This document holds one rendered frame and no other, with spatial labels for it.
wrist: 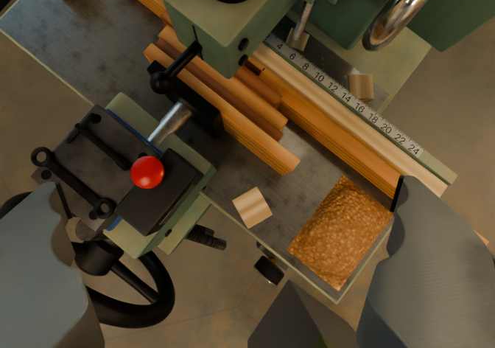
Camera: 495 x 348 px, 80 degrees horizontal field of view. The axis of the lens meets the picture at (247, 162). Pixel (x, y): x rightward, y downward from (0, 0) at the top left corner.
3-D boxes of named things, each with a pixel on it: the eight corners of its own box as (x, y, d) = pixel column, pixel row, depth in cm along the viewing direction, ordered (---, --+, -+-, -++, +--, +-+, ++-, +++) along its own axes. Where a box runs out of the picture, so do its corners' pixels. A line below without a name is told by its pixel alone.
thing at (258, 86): (170, 40, 41) (159, 15, 36) (177, 31, 42) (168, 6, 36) (269, 118, 41) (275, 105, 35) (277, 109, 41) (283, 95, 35)
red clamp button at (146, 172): (126, 175, 28) (122, 174, 27) (147, 150, 28) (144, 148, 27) (151, 195, 28) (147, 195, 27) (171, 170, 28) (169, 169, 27)
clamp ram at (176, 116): (136, 130, 39) (106, 112, 30) (173, 88, 40) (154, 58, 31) (188, 173, 39) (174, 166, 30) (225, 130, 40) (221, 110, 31)
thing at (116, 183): (51, 179, 33) (13, 175, 28) (117, 104, 34) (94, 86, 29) (141, 254, 32) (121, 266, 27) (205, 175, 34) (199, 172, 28)
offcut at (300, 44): (299, 60, 52) (303, 51, 49) (281, 54, 52) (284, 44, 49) (305, 44, 53) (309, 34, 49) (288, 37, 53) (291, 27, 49)
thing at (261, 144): (160, 79, 41) (142, 51, 33) (168, 71, 41) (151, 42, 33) (282, 175, 40) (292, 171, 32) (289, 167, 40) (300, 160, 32)
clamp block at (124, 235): (79, 182, 42) (35, 178, 33) (142, 109, 43) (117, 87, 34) (159, 249, 41) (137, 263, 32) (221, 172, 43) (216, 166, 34)
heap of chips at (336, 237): (286, 249, 39) (289, 253, 36) (342, 174, 40) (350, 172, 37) (338, 291, 38) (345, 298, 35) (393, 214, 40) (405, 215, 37)
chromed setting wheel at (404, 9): (341, 60, 36) (394, -12, 23) (400, -14, 37) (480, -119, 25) (361, 75, 36) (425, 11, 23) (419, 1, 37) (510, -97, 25)
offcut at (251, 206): (255, 186, 39) (256, 186, 36) (269, 212, 39) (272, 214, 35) (232, 200, 39) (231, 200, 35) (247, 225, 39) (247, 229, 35)
